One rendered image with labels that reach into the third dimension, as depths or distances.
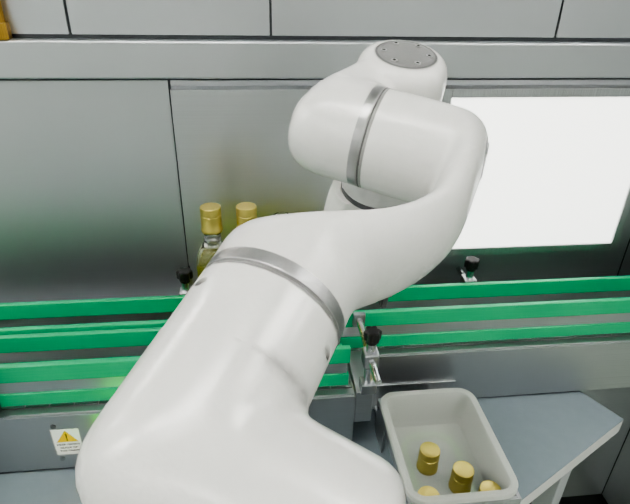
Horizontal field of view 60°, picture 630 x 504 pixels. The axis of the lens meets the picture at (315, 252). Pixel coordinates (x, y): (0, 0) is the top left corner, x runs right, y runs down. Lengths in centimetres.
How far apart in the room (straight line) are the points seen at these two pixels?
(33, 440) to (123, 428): 80
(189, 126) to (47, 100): 24
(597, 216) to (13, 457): 118
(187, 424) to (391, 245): 15
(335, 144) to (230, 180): 64
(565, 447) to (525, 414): 9
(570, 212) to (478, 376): 39
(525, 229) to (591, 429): 40
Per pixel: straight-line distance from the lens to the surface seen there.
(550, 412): 120
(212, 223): 89
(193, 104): 97
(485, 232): 116
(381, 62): 45
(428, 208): 32
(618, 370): 127
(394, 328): 102
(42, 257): 118
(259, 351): 24
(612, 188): 125
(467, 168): 35
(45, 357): 104
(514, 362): 113
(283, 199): 102
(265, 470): 23
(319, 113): 39
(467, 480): 95
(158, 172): 105
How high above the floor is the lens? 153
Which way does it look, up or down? 30 degrees down
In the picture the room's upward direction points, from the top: 1 degrees clockwise
